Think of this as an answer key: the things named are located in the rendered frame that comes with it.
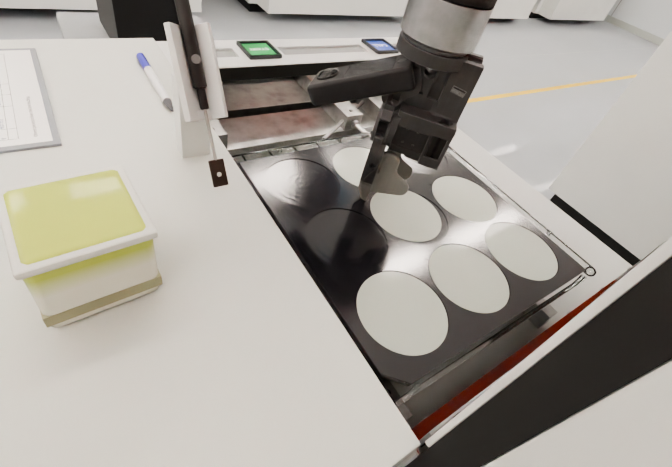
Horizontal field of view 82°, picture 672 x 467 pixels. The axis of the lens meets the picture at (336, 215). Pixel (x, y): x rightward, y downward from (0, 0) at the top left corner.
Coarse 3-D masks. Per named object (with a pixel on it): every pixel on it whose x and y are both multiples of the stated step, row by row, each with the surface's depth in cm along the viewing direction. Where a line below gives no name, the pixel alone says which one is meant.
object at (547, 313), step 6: (540, 300) 53; (534, 306) 53; (522, 312) 54; (540, 312) 52; (546, 312) 52; (552, 312) 52; (534, 318) 53; (540, 318) 52; (546, 318) 52; (534, 324) 53; (540, 324) 53
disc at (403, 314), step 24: (360, 288) 42; (384, 288) 42; (408, 288) 43; (360, 312) 39; (384, 312) 40; (408, 312) 41; (432, 312) 41; (384, 336) 38; (408, 336) 39; (432, 336) 39
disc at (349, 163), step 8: (344, 152) 59; (352, 152) 60; (360, 152) 60; (368, 152) 61; (336, 160) 57; (344, 160) 58; (352, 160) 58; (360, 160) 59; (336, 168) 56; (344, 168) 56; (352, 168) 57; (360, 168) 57; (344, 176) 55; (352, 176) 55; (360, 176) 56
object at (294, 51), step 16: (160, 48) 57; (224, 48) 62; (288, 48) 68; (304, 48) 70; (320, 48) 71; (336, 48) 73; (352, 48) 75; (368, 48) 76; (224, 64) 58; (240, 64) 59; (256, 64) 60; (272, 64) 62; (288, 64) 63
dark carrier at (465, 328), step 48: (336, 144) 60; (288, 192) 50; (336, 192) 52; (432, 192) 57; (336, 240) 46; (384, 240) 48; (432, 240) 50; (480, 240) 51; (336, 288) 41; (432, 288) 44; (528, 288) 47; (480, 336) 40
